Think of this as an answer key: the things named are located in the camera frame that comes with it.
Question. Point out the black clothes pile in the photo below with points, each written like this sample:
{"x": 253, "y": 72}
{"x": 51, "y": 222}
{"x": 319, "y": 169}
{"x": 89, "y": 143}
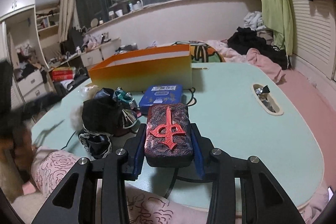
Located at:
{"x": 244, "y": 39}

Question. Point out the red snack box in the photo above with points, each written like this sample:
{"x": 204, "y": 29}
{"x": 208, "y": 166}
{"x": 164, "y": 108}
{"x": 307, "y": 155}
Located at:
{"x": 63, "y": 73}

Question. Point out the mint cartoon lap table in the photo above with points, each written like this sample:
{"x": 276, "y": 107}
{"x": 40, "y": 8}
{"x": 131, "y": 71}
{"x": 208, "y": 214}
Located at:
{"x": 228, "y": 113}

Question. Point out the white drawer cabinet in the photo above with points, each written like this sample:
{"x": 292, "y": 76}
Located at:
{"x": 99, "y": 54}

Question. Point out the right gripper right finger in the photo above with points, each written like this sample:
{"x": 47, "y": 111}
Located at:
{"x": 263, "y": 199}

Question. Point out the grey fur pompom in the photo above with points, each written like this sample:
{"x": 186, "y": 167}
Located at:
{"x": 87, "y": 93}

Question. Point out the teal toy car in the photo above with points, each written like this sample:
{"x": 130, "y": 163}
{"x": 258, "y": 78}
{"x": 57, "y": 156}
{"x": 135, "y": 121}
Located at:
{"x": 125, "y": 99}

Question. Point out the blue tin case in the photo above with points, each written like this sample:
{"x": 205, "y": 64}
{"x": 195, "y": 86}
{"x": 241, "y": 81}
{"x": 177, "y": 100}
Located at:
{"x": 160, "y": 94}

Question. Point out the orange cardboard box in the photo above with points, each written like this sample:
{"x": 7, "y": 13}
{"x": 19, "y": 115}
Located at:
{"x": 135, "y": 71}

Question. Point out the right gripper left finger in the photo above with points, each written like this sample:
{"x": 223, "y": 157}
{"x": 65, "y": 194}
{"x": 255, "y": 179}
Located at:
{"x": 94, "y": 191}

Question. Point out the pink quilt blanket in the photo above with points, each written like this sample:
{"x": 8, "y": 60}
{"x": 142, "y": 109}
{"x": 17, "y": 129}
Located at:
{"x": 50, "y": 167}

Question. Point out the colourful cartoon rug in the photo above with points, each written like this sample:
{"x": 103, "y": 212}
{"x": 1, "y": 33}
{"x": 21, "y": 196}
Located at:
{"x": 203, "y": 53}

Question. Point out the black lace cloth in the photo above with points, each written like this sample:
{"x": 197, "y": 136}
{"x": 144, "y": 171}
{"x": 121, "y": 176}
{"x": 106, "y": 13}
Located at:
{"x": 101, "y": 117}

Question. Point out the person left hand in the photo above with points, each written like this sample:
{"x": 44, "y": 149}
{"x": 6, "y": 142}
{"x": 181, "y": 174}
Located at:
{"x": 17, "y": 141}

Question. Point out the dark mahjong tile block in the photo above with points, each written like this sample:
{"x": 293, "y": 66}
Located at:
{"x": 168, "y": 141}

